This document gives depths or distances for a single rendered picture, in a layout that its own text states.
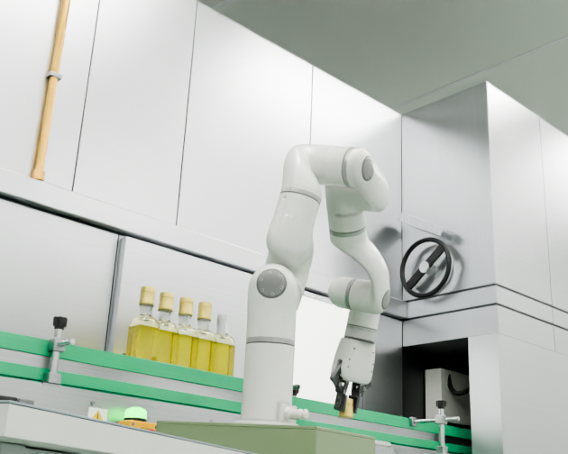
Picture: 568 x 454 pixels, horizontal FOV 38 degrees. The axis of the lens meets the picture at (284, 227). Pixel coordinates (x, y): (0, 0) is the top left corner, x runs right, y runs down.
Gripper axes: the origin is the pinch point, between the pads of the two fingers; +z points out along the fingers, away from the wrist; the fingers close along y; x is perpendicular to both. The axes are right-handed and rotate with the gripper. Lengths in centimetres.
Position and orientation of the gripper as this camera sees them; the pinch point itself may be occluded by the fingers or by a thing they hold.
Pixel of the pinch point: (346, 403)
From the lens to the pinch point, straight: 199.8
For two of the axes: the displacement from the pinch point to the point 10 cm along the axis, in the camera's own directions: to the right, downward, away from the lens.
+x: 6.5, 0.3, -7.6
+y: -7.3, -2.5, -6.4
